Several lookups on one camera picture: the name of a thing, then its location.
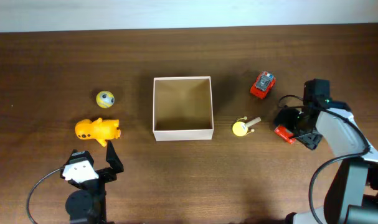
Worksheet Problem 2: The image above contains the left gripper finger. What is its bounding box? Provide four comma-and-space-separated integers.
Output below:
106, 140, 124, 173
65, 149, 94, 166

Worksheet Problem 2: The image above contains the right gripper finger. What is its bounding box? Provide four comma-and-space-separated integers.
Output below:
296, 133, 323, 151
273, 108, 300, 134

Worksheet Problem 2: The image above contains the red toy fire truck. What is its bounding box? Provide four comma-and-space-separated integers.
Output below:
274, 125, 296, 144

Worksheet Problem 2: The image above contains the red toy police car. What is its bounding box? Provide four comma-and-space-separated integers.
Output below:
250, 71, 276, 99

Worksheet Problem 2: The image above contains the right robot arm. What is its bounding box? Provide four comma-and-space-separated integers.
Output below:
274, 79, 378, 223

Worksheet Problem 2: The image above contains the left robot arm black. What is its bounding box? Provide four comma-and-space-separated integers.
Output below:
60, 140, 124, 224

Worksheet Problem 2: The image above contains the orange toy dog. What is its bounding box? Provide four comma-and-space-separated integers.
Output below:
75, 118, 121, 147

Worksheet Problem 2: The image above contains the yellow wooden rattle drum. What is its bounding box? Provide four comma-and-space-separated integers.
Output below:
232, 116, 262, 137

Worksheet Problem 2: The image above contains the yellow face ball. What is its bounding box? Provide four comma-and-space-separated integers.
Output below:
96, 91, 115, 108

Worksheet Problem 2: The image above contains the white cardboard box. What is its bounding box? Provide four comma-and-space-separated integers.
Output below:
153, 77, 214, 141

